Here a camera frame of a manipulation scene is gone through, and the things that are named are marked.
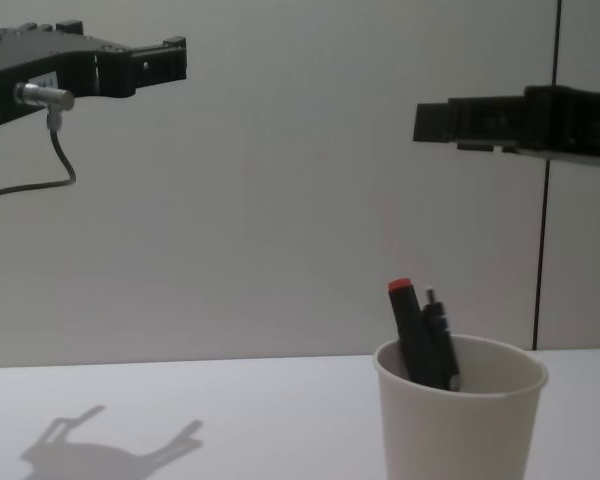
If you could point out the black pen silver tip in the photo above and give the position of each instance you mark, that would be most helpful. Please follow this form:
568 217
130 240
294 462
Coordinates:
442 335

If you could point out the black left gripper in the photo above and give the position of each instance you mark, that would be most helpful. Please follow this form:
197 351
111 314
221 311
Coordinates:
27 57

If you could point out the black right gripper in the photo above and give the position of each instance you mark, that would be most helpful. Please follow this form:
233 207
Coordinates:
575 122

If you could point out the black marker red cap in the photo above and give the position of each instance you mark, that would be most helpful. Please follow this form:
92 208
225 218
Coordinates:
412 340

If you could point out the white paper cup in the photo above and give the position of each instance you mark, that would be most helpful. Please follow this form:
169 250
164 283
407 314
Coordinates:
460 430

